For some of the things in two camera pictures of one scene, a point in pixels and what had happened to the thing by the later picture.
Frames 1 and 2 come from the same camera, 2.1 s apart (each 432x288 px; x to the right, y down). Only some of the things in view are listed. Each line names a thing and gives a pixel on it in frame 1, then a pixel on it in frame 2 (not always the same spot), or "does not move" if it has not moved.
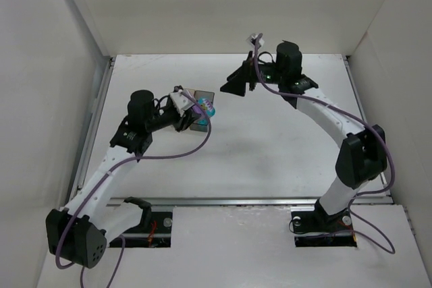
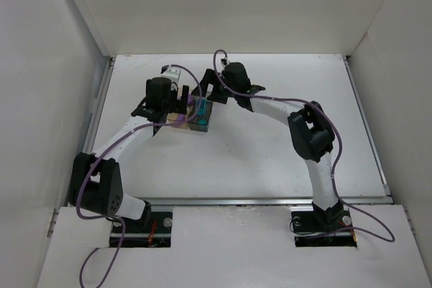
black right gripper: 247,74 → 209,83
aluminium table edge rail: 364,114 does not move
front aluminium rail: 119,202 does not move
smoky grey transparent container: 204,101 does not move
